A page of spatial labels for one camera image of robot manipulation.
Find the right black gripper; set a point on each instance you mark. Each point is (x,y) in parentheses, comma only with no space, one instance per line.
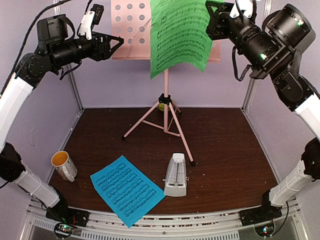
(215,29)

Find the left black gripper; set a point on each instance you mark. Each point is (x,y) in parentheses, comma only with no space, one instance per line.
(98,54)

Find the pink folding music stand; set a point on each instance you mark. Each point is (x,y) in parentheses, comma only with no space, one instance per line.
(131,19)

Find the green sheet music paper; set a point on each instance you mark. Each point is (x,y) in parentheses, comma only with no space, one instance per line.
(178,35)

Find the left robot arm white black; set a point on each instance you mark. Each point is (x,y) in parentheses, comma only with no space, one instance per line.
(55,49)

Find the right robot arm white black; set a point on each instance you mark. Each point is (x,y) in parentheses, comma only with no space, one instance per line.
(275,50)

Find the yellow-green plastic bowl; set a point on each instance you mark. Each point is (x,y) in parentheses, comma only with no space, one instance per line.
(163,102)

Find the white patterned mug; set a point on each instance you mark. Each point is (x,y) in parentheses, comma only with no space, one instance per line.
(63,164)

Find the blue sheet music paper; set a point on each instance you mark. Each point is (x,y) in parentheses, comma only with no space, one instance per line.
(126,190)

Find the white metronome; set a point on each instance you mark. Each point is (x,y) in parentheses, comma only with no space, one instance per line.
(175,182)

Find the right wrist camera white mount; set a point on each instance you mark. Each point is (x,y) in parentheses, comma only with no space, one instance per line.
(247,8)

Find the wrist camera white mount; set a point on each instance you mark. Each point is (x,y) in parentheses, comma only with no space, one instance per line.
(90,18)
(247,8)

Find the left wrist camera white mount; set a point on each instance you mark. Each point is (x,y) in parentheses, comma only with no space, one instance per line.
(90,18)

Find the right aluminium corner post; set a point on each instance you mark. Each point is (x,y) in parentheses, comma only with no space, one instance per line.
(252,86)

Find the aluminium corner post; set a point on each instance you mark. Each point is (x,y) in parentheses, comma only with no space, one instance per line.
(71,78)
(252,86)

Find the left aluminium corner post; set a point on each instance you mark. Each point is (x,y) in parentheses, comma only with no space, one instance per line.
(71,78)

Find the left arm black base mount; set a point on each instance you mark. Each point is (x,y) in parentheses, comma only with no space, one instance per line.
(61,212)

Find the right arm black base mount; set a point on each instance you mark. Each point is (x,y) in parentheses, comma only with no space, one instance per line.
(265,212)

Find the front aluminium rail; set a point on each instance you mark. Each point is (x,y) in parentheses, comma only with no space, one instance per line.
(219,225)

